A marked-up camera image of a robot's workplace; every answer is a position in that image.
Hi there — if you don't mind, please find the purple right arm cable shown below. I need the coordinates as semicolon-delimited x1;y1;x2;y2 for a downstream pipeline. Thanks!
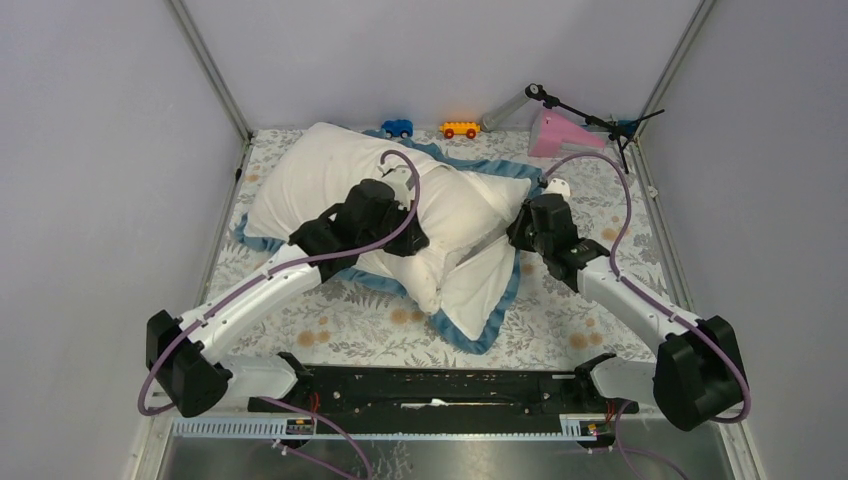
543;152;753;480

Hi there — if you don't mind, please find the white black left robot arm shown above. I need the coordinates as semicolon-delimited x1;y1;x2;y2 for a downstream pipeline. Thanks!
138;174;428;418

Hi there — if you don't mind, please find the pink plastic dustpan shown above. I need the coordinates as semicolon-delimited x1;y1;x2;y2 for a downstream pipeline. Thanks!
528;109;605;158

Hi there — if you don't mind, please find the orange yellow toy wagon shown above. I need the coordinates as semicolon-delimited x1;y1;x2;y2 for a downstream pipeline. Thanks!
439;122;481;139

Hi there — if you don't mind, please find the blue toy car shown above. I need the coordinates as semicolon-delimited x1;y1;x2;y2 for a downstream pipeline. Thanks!
381;119;414;139

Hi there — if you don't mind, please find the black tripod stand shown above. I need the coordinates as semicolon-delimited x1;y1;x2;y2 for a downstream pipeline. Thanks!
524;83;665;174

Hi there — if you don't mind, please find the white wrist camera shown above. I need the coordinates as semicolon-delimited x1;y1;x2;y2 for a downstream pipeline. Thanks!
543;178;571;200
380;166;416;199

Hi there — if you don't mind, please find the grey cylinder tube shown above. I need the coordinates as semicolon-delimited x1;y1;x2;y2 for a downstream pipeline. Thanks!
479;89;531;132

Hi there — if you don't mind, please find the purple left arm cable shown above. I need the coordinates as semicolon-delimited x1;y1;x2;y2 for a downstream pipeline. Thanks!
136;148;423;480

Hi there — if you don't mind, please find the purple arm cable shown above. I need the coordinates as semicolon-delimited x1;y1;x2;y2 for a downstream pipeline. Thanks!
136;148;423;480
543;152;753;480

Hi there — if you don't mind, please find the grey slotted cable duct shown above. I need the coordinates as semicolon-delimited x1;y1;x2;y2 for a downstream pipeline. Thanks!
171;411;597;442

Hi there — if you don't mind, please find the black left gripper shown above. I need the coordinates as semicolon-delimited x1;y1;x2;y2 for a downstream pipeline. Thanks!
358;196;426;256

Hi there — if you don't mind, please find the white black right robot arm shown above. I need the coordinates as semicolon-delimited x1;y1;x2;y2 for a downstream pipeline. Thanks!
507;193;752;431

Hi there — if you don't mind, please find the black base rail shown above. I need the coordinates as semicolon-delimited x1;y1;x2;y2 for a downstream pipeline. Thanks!
248;365;639;426

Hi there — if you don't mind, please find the blue white plush pillowcase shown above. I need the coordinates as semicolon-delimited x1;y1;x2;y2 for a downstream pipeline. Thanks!
233;122;541;354

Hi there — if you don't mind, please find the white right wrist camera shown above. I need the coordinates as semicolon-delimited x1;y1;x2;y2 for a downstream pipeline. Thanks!
543;178;571;200

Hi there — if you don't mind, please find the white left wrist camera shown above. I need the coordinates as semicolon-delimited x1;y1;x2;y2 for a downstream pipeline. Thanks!
380;166;416;199

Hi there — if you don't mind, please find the white pillow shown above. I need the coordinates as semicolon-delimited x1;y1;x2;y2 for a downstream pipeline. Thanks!
235;123;538;353

